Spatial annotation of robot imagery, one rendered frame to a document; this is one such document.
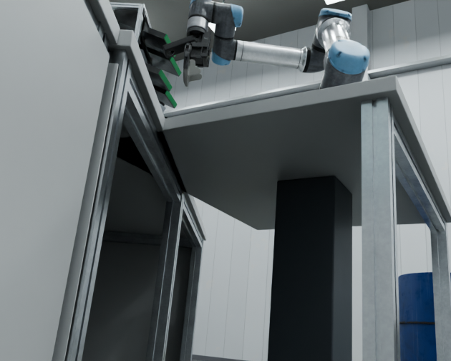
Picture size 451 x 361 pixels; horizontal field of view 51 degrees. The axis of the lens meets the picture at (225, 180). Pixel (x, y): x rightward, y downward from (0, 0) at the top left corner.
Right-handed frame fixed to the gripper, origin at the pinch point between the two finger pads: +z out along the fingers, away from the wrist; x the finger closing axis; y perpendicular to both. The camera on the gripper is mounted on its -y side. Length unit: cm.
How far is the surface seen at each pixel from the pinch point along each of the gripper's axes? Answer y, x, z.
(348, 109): 42, -64, 40
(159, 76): -13.1, 16.3, -11.5
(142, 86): 5, -68, 40
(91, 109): 4, -84, 54
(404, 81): 287, 638, -396
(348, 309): 52, -17, 72
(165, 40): -13.0, 16.2, -27.6
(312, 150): 39, -43, 40
